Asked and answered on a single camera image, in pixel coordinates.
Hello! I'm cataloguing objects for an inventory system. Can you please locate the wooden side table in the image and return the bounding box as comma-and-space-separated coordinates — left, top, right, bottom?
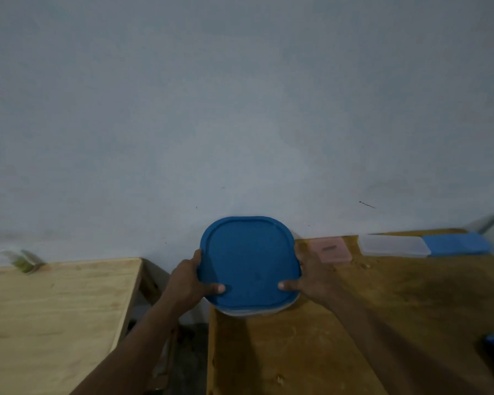
0, 258, 161, 395

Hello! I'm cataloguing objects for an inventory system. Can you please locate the person's right hand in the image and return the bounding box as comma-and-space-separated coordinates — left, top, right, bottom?
278, 241, 340, 309

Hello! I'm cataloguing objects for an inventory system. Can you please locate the blue container lid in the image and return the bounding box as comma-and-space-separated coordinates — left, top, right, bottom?
197, 216, 301, 312

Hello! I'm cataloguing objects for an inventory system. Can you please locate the person's left forearm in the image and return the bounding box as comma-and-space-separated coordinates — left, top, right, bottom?
70, 298, 182, 395

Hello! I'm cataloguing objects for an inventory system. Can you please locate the clear plastic case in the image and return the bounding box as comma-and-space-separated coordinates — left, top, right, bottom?
357, 233, 432, 258

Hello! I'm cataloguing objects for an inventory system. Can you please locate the pink transparent case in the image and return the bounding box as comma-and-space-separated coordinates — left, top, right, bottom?
306, 236, 353, 266

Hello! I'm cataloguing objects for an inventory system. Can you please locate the blue plastic case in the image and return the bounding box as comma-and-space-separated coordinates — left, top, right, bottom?
422, 232, 493, 257

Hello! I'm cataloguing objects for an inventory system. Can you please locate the person's right forearm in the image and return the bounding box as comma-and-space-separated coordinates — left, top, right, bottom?
325, 291, 486, 395

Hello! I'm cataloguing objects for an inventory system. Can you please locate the person's left hand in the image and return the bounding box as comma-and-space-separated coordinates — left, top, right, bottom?
161, 249, 226, 317

